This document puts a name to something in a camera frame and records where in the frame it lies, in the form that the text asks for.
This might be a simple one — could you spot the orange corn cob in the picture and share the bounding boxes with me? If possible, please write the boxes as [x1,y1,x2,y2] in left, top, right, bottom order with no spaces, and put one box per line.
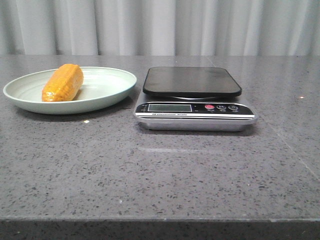
[41,63,84,102]

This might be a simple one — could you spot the silver digital kitchen scale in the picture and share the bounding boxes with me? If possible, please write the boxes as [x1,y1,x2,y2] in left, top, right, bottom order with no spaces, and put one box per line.
[134,66,258,132]

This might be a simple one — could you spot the pale green plate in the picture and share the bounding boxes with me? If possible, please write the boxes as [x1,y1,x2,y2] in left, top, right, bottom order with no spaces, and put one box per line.
[3,66,137,115]

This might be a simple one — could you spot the white pleated curtain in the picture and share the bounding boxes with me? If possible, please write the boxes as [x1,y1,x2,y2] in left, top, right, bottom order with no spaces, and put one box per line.
[0,0,320,56]

